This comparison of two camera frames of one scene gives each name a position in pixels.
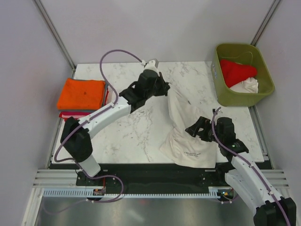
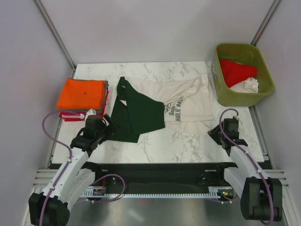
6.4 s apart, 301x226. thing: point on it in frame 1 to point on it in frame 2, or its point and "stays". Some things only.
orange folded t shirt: (81, 94) stays
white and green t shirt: (178, 145) to (179, 102)
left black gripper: (166, 86) to (112, 127)
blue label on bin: (215, 71) stays
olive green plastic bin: (241, 75) stays
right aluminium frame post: (265, 22) stays
